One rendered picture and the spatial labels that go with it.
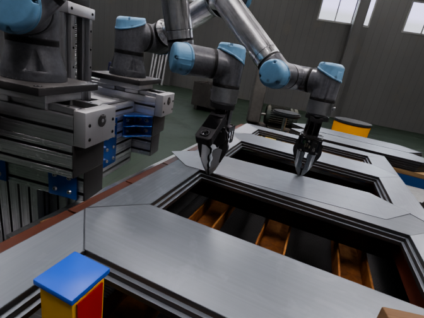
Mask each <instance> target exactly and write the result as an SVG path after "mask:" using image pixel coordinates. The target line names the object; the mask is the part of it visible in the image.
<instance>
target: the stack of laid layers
mask: <svg viewBox="0 0 424 318"><path fill-rule="evenodd" d="M252 134H254V135H257V136H258V135H260V136H265V137H268V138H272V139H277V140H280V141H284V142H287V143H292V144H295V142H296V138H291V137H288V136H284V135H280V134H275V133H272V132H267V131H263V130H260V129H258V130H256V131H255V132H254V133H252ZM241 149H246V150H250V151H254V152H257V153H261V154H264V155H268V156H272V157H275V158H279V159H282V160H286V161H289V162H293V163H295V161H294V160H295V158H294V155H292V154H289V153H285V152H282V151H277V150H273V149H270V148H265V147H263V146H258V145H255V144H251V143H246V142H243V141H241V142H239V143H238V144H236V145H235V146H234V147H232V148H230V149H229V150H228V152H227V154H226V155H225V156H227V157H230V158H231V157H232V156H233V155H234V154H236V153H237V152H238V151H240V150H241ZM322 151H325V152H328V153H332V154H335V155H339V156H344V157H347V158H352V159H355V160H360V161H362V162H364V163H369V164H371V162H370V160H369V158H368V156H365V155H360V154H357V153H352V152H349V151H345V150H340V149H337V148H332V147H329V146H324V147H323V148H322ZM312 168H316V169H319V170H323V171H327V172H331V173H334V174H338V175H342V176H345V177H349V178H352V179H356V180H360V181H363V182H367V183H370V184H373V185H374V188H375V190H376V193H377V195H378V197H379V198H381V199H383V200H385V201H387V202H389V203H391V204H392V201H391V199H390V197H389V196H388V194H387V192H386V190H385V188H384V186H383V185H382V182H381V181H380V179H379V177H375V176H372V175H368V174H363V173H360V172H356V171H353V170H349V169H346V168H341V167H337V166H334V165H330V164H327V163H322V162H318V161H316V162H315V163H314V164H313V166H312ZM200 181H203V182H207V183H209V184H213V185H215V186H218V187H222V188H224V189H228V190H230V191H233V192H237V193H240V194H243V195H246V196H249V197H253V198H255V199H258V200H261V201H264V202H267V203H270V204H274V205H277V206H280V207H282V208H286V209H289V210H292V211H295V212H297V213H301V214H303V215H307V216H311V217H313V218H317V219H319V220H322V221H326V222H328V223H332V224H334V225H337V226H340V227H344V228H347V229H350V230H353V231H356V232H359V233H362V234H365V235H368V236H371V237H375V238H377V239H381V240H384V241H386V242H390V243H392V244H396V245H399V246H400V248H401V250H402V252H403V254H404V257H405V259H406V262H407V263H408V266H409V268H410V270H411V273H412V275H413V277H414V279H415V282H416V284H417V287H418V289H419V291H420V293H421V296H422V298H423V300H424V262H423V260H422V258H421V256H420V254H419V252H418V250H417V249H416V247H415V245H414V243H413V241H412V239H411V237H410V235H417V234H421V233H424V221H422V220H420V219H419V218H417V217H415V216H413V215H411V214H408V215H403V216H398V217H396V218H391V219H388V220H385V219H382V218H378V217H374V216H370V215H366V214H363V213H359V212H356V211H352V210H348V209H344V208H340V207H337V206H333V205H330V204H326V203H321V202H318V201H314V200H311V199H307V198H304V197H300V196H295V195H293V194H288V193H285V192H281V191H276V190H274V189H269V188H266V187H262V186H259V185H255V184H250V183H248V182H243V181H240V180H236V179H232V178H229V177H225V176H222V175H218V174H214V173H212V174H210V175H209V174H207V173H206V172H205V171H204V170H199V171H198V172H196V173H195V174H194V175H192V176H190V177H189V178H188V179H186V180H185V181H183V182H182V183H181V184H179V185H178V186H176V187H175V188H173V189H172V190H171V191H169V192H167V193H166V194H165V195H163V196H162V197H161V198H159V199H157V200H156V201H155V202H154V203H152V204H151V205H153V206H156V207H158V208H161V209H167V208H168V207H169V206H170V205H171V204H173V203H174V202H175V201H176V200H178V199H179V198H180V197H182V196H183V195H184V194H185V193H186V192H188V191H189V190H190V189H192V188H193V187H194V186H195V185H197V184H198V183H199V182H200ZM81 255H84V256H86V257H88V258H90V259H92V260H94V261H96V262H98V263H100V264H102V265H104V266H106V267H108V268H110V273H109V274H108V275H106V277H104V283H105V284H107V285H109V286H111V287H112V288H115V289H116V290H119V291H120V292H122V293H125V294H126V295H129V296H130V297H132V298H134V299H136V300H138V301H140V302H142V303H144V304H146V305H148V306H150V307H152V308H153V309H155V310H157V311H159V312H161V313H163V314H165V315H167V316H169V317H171V318H225V317H223V316H221V315H219V314H217V313H214V312H212V311H210V310H208V309H206V308H204V307H202V306H200V305H198V304H196V303H194V302H192V301H190V300H188V299H186V298H184V297H181V296H179V295H177V294H175V293H173V292H171V291H169V290H167V289H165V288H162V287H160V286H158V285H156V284H154V283H152V282H150V281H148V280H146V279H144V278H142V277H140V276H138V275H136V274H134V273H132V272H130V271H127V270H125V269H123V268H121V267H119V266H117V265H115V264H113V263H111V262H108V261H106V260H105V259H102V258H101V257H98V256H96V255H95V254H92V253H90V252H88V251H86V250H84V251H83V252H82V253H81ZM40 308H41V297H40V288H39V287H37V286H36V285H34V286H33V287H31V288H30V289H29V290H27V291H26V292H25V293H23V294H21V295H20V296H19V297H17V298H16V299H14V300H13V301H12V302H10V303H9V304H7V305H6V306H4V307H3V308H1V309H0V318H29V317H30V316H31V315H32V314H34V313H35V312H36V311H37V310H38V309H40Z"/></svg>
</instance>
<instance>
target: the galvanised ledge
mask: <svg viewBox="0 0 424 318"><path fill-rule="evenodd" d="M195 146H197V144H194V145H192V146H190V147H188V148H186V149H184V150H183V151H187V150H189V149H191V148H193V147H195ZM173 157H175V155H172V156H170V157H168V158H165V159H163V160H161V161H159V162H157V163H155V164H153V165H159V164H161V163H163V162H165V161H167V160H169V159H171V158H173ZM150 166H151V165H150ZM150 166H149V167H150ZM146 168H148V167H146ZM146 168H144V169H146ZM144 169H142V170H140V171H139V172H136V173H134V174H132V175H130V176H128V177H126V178H124V179H122V180H119V181H117V182H115V183H113V184H111V185H109V186H107V187H104V188H103V189H102V190H101V191H99V192H97V193H96V194H95V195H93V196H96V195H98V194H100V193H102V192H104V191H106V190H108V189H110V188H112V187H114V186H116V185H118V184H120V183H121V182H124V181H125V180H127V179H129V178H130V177H132V176H134V175H136V174H138V173H140V172H141V171H143V170H144ZM93 196H92V197H93ZM90 198H91V197H90ZM82 202H83V201H79V200H78V201H76V202H73V203H71V204H69V205H67V206H65V207H63V208H61V209H59V210H57V211H55V212H53V213H51V214H49V215H47V216H44V217H42V218H40V219H38V220H36V221H34V222H32V223H29V224H27V225H25V226H23V227H21V228H19V229H17V230H15V231H13V232H11V233H9V234H7V235H6V239H9V238H11V237H13V236H15V235H17V234H19V233H21V232H23V231H25V230H27V229H29V228H31V227H34V226H35V225H38V224H39V223H40V221H42V220H45V219H48V218H51V217H53V216H55V215H58V214H59V213H62V212H63V211H65V210H66V211H68V209H69V208H72V207H73V206H76V205H77V204H79V203H82Z"/></svg>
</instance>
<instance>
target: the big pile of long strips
mask: <svg viewBox="0 0 424 318"><path fill-rule="evenodd" d="M304 127H305V124H297V123H292V128H290V130H289V131H288V133H290V134H294V135H297V136H299V134H300V132H301V131H303V130H304ZM319 134H321V135H322V136H323V142H327V143H331V144H336V145H339V146H344V147H347V148H352V149H355V150H360V151H365V152H368V153H373V154H376V155H381V156H384V157H385V158H386V159H387V161H388V162H389V163H390V164H391V166H392V167H395V168H400V169H403V170H407V171H410V172H424V158H423V157H421V156H422V153H420V152H418V151H415V150H412V149H409V148H406V147H404V146H400V145H397V144H392V143H386V142H383V141H378V140H375V139H370V138H364V137H361V136H356V135H353V134H348V133H345V132H339V131H334V130H331V129H326V128H322V127H321V128H320V131H319Z"/></svg>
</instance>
